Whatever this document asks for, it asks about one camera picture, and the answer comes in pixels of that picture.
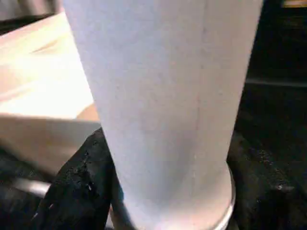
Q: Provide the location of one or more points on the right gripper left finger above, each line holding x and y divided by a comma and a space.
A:
76, 182

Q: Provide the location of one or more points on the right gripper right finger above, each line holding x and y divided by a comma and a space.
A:
263, 191

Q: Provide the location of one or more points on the white plastic table top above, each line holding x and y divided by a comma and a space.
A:
36, 72

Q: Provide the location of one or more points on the white plastic table leg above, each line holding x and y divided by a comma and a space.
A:
156, 83

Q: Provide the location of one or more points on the black shiny mat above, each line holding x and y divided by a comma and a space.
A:
275, 107

